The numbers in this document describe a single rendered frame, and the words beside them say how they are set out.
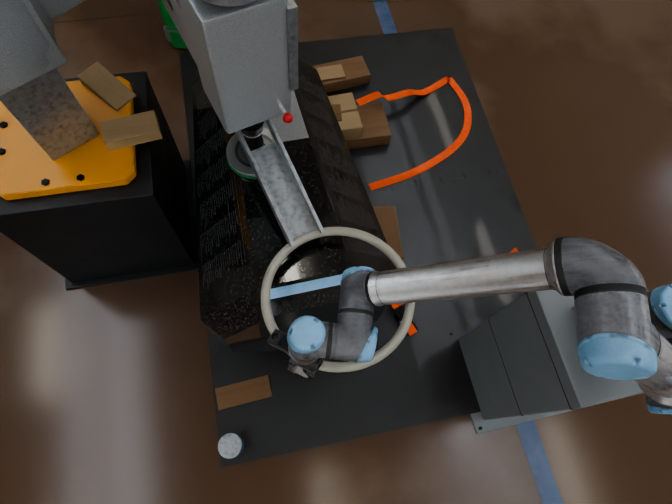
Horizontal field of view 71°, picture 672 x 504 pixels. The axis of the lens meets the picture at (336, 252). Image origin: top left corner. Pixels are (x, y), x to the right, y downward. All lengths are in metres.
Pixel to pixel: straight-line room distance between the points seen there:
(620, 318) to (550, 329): 0.80
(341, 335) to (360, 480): 1.27
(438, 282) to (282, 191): 0.74
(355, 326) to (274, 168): 0.70
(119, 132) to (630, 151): 2.87
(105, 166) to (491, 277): 1.44
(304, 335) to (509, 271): 0.49
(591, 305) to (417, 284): 0.36
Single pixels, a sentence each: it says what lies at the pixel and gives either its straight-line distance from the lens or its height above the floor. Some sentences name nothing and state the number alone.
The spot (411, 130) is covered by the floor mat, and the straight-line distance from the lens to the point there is 2.95.
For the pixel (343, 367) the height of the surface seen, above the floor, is 0.92.
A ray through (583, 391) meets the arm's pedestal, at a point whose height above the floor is 0.85.
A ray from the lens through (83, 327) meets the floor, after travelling 2.60.
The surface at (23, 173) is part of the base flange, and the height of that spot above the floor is 0.78.
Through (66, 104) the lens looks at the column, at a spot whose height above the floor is 0.98.
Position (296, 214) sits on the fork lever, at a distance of 1.60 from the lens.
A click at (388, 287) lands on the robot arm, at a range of 1.13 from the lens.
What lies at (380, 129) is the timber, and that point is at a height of 0.11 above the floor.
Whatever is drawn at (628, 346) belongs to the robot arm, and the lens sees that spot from 0.92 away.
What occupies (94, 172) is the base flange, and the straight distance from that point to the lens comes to 1.95.
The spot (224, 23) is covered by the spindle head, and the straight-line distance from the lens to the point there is 1.22.
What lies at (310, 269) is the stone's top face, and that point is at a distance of 1.61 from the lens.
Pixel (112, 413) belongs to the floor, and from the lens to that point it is 2.47.
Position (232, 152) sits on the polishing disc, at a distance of 1.81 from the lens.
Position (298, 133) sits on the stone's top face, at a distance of 1.88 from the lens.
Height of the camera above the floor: 2.32
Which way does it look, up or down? 67 degrees down
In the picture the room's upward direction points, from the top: 10 degrees clockwise
